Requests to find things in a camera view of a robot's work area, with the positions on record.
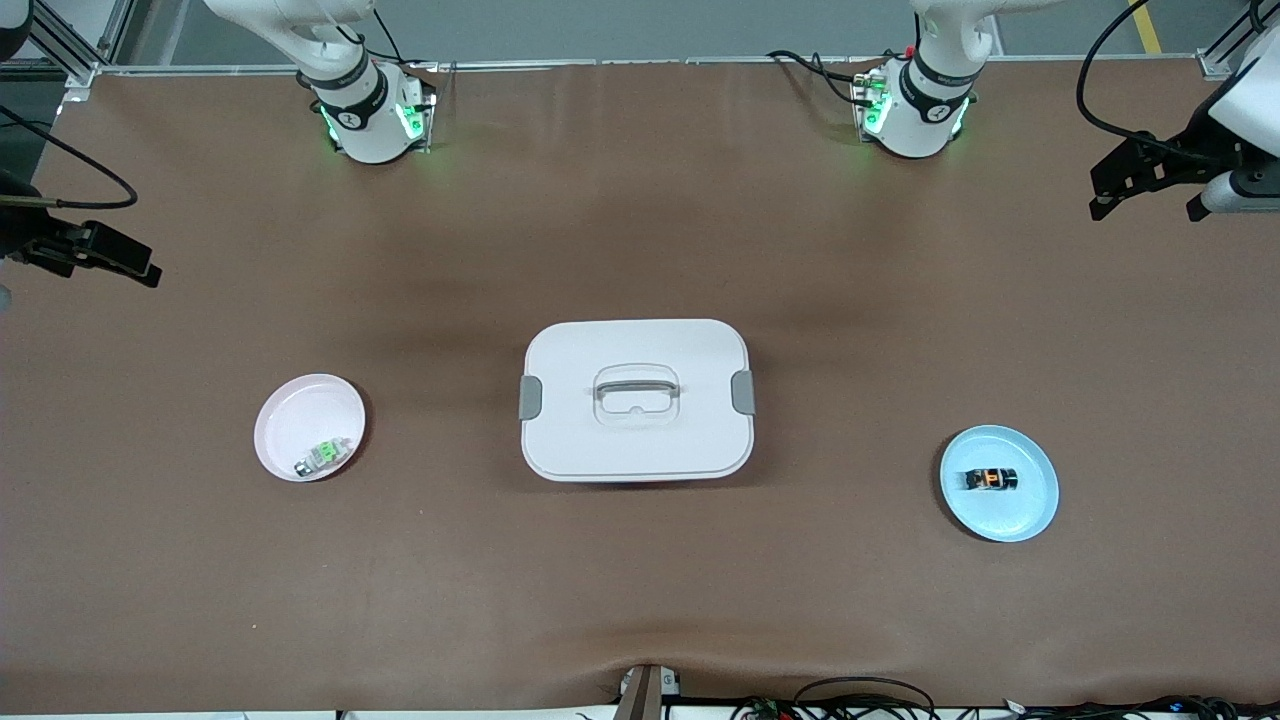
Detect light blue round plate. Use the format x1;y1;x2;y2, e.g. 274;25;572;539
939;424;1060;544

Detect grey camera stand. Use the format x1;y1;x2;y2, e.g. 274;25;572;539
618;663;683;720

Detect yellow floor tape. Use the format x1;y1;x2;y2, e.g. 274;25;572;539
1128;0;1166;56

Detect black base cable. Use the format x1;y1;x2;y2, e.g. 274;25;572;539
370;8;441;71
766;48;886;106

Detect green and silver switch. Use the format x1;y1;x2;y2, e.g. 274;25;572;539
293;436;353;478

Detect brown table mat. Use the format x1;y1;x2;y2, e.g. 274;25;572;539
0;55;1280;716

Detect white lidded box grey latches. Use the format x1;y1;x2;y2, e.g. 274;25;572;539
518;318;757;484

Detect pink round plate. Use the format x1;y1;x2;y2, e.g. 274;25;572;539
253;373;367;484

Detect black left base cable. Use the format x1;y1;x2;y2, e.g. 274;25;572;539
766;48;886;106

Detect black cable bundle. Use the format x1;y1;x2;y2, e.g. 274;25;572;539
730;677;1280;720

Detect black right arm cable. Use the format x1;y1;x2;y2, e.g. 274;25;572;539
0;105;138;211

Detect black right base cable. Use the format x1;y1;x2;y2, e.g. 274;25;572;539
370;8;441;71

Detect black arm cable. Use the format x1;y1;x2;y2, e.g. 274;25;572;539
0;105;138;211
1077;0;1216;166

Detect metal table edge rail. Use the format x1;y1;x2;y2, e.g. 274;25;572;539
95;55;1201;77

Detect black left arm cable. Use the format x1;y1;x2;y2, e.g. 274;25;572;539
1077;0;1216;166

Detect aluminium frame post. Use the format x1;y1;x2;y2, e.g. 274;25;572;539
1198;0;1280;81
30;0;136;91

